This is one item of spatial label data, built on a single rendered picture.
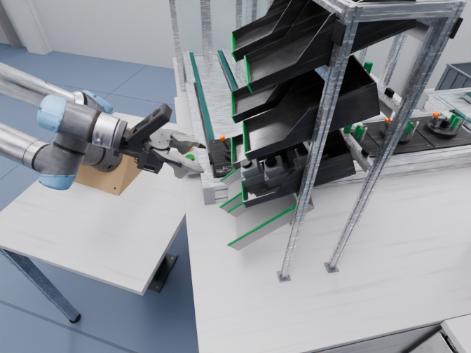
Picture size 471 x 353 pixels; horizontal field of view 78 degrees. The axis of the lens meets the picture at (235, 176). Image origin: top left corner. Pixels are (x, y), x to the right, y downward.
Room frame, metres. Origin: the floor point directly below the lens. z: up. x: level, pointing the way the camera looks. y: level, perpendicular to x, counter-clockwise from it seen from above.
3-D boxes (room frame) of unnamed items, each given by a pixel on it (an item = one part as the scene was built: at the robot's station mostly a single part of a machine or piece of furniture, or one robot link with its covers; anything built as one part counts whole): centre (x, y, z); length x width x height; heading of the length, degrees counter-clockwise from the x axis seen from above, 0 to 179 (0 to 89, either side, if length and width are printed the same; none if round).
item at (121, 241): (0.94, 0.50, 0.84); 0.90 x 0.70 x 0.03; 163
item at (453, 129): (1.18, -0.99, 1.01); 0.24 x 0.24 x 0.13; 12
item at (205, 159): (1.22, 0.19, 0.91); 0.89 x 0.06 x 0.11; 12
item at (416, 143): (1.13, -0.75, 1.01); 0.24 x 0.24 x 0.13; 12
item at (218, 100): (1.28, 0.02, 0.91); 0.84 x 0.28 x 0.10; 12
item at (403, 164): (1.08, -0.49, 0.91); 1.24 x 0.33 x 0.10; 102
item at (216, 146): (0.98, -0.02, 0.96); 0.24 x 0.24 x 0.02; 12
